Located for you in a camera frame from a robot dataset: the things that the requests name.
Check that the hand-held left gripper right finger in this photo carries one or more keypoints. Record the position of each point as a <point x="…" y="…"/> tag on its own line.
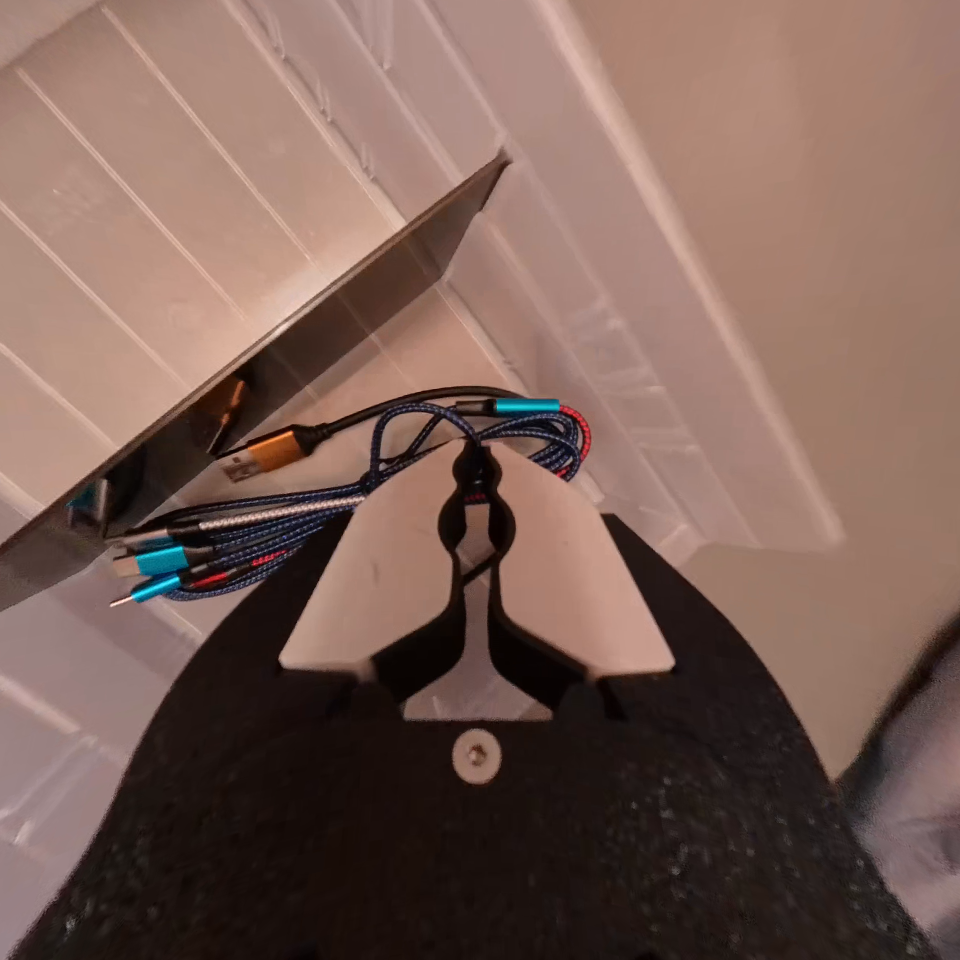
<point x="577" y="585"/>

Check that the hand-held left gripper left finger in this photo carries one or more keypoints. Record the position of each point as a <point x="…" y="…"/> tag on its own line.
<point x="360" y="592"/>

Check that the clear plastic storage box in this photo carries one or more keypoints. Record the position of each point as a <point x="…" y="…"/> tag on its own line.
<point x="675" y="337"/>

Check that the shiny metal divider plate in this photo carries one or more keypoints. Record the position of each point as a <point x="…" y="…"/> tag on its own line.
<point x="337" y="330"/>

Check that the dark cloth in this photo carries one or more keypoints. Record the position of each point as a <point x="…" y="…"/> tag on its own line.
<point x="915" y="750"/>

